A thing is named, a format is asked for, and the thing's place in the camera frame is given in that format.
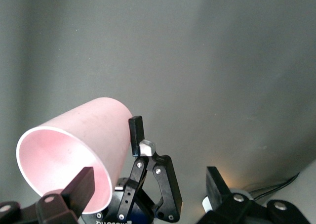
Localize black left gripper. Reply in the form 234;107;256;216
81;115;183;224

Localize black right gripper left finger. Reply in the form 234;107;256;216
0;166;96;224

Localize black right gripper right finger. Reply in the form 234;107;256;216
196;166;312;224

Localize pink plastic cup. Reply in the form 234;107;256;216
16;97;134;215

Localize dark grey table mat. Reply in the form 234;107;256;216
0;0;316;224

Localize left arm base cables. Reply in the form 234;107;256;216
248;172;301;200

